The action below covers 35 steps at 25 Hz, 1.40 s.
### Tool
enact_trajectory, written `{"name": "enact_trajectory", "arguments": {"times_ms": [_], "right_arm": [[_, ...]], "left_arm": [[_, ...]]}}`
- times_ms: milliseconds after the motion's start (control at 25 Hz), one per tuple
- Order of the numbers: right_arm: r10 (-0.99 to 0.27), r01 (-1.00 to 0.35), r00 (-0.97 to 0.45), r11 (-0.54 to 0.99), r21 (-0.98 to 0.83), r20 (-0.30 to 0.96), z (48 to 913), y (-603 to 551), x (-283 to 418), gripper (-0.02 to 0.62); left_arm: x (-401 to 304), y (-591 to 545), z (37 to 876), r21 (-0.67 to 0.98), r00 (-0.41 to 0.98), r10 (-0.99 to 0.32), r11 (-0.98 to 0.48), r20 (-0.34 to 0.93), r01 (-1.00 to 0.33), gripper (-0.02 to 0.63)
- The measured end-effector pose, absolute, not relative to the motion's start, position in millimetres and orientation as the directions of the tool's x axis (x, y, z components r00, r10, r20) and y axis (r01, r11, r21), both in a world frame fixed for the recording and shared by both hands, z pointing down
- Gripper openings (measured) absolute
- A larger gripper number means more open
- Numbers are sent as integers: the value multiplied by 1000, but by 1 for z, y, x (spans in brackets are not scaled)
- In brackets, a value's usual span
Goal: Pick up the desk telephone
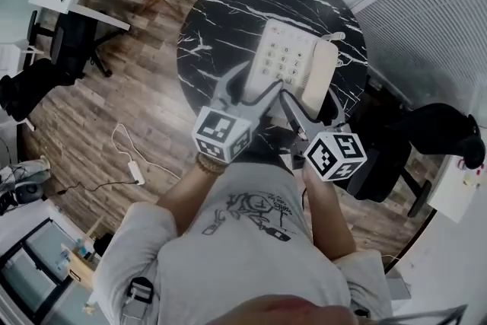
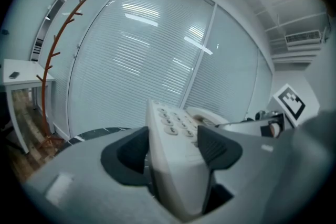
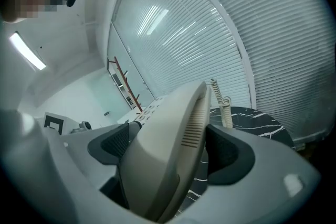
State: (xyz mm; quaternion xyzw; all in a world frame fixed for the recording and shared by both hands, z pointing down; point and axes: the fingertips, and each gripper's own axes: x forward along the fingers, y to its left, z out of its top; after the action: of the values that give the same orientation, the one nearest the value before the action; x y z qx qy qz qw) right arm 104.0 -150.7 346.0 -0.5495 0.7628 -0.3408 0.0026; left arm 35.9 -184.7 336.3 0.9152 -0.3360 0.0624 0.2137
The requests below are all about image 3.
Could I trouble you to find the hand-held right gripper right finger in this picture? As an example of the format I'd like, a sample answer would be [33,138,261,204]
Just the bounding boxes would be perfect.
[172,124,323,224]

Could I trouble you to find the white telephone handset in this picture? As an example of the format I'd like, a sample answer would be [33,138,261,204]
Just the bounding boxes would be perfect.
[118,80,214,224]

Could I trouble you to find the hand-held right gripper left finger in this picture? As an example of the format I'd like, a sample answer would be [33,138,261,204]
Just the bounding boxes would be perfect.
[41,120,148,224]

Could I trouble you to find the red wooden coat rack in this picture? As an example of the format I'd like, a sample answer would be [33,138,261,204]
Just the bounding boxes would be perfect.
[107,56,144,113]

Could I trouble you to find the ceiling light panel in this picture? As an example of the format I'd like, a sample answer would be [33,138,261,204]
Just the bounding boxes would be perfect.
[8,31,48,71]

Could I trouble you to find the light grey printed t-shirt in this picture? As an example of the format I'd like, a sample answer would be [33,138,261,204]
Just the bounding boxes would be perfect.
[0,106,66,224]

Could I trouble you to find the white desk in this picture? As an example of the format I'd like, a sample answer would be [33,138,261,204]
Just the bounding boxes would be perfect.
[116,105,143,124]

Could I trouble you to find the white phone cord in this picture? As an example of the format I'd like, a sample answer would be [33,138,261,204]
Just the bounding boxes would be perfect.
[209,78,234,130]

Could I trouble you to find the white venetian blinds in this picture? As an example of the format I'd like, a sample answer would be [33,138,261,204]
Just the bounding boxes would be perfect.
[107,0,253,111]
[198,0,336,143]

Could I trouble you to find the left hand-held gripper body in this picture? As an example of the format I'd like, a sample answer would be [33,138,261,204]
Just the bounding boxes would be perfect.
[43,111,93,137]

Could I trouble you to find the round black marble table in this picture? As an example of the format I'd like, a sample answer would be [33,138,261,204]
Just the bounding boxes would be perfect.
[180,105,295,219]

